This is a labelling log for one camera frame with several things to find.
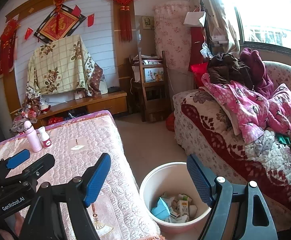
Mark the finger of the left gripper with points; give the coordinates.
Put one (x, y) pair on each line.
(12, 162)
(39, 164)

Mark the pink quilted table cover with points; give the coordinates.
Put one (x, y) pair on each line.
(77, 144)

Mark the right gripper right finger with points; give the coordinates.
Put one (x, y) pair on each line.
(254, 220)

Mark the framed fu character picture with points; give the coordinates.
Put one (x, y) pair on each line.
(59, 24)

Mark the floral covered standing fan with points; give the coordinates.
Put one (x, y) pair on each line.
(171, 36)

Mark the pink water bottle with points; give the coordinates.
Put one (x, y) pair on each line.
(32, 136)

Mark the window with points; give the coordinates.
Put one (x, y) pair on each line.
(261, 24)

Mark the white milk carton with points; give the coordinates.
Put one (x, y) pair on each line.
(183, 207)

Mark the red hanging banner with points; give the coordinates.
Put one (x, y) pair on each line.
(7, 47)

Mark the dark purple garment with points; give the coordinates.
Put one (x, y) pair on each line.
(258, 73)

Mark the white bottle pink label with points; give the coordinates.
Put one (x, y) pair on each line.
(45, 138)

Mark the wooden chair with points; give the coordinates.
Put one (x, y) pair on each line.
(151, 85)

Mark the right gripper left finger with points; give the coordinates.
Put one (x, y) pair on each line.
(44, 218)

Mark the red chinese knot ornament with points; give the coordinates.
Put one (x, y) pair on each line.
(125, 20)

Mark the red cushion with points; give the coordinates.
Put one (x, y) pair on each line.
(198, 70)

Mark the pink polka dot blanket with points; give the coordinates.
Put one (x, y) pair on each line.
(253, 111)

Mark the blue snack packet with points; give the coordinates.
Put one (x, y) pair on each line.
(162, 209)

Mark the floral cloth covered television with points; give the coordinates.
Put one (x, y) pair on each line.
(63, 66)

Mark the wooden tv cabinet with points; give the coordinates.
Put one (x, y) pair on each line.
(115, 103)

